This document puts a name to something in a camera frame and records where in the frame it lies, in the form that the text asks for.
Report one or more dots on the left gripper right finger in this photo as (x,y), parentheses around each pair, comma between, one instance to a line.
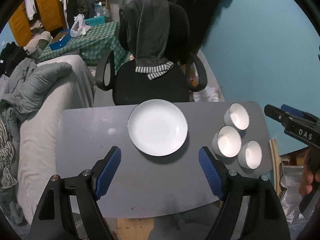
(265,218)

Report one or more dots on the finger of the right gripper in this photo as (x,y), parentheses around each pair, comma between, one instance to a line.
(278,115)
(292,111)

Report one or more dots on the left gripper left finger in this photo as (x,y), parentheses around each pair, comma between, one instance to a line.
(53,218)

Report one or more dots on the white plate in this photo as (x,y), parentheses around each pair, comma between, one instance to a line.
(157,127)

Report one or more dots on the right hand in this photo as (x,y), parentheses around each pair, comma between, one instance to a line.
(308,176)

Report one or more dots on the white ribbed ramekin far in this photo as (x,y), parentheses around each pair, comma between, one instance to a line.
(237,116)

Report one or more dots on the white ribbed ramekin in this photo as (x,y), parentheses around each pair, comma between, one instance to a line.
(237,116)
(250,155)
(227,142)

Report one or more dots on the white ribbed ramekin near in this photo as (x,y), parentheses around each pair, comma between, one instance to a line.
(250,155)

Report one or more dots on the grey bed mattress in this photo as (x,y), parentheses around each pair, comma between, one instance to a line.
(39,131)

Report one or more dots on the white ribbed ramekin middle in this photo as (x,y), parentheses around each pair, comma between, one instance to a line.
(227,142)

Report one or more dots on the striped garment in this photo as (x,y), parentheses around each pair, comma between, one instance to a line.
(7,155)

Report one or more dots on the black office chair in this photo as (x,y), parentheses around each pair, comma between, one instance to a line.
(186,75)

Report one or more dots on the grey duvet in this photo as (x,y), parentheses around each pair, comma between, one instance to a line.
(26,89)

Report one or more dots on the blue box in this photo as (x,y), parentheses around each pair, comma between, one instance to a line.
(60,40)

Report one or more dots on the green checkered tablecloth table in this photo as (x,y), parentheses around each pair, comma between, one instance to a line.
(92,45)

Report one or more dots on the dark grey hoodie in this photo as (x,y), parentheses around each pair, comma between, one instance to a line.
(145,28)

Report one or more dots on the white plastic bag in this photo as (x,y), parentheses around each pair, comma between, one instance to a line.
(79,27)

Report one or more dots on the orange wardrobe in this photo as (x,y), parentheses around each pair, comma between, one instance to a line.
(36,14)

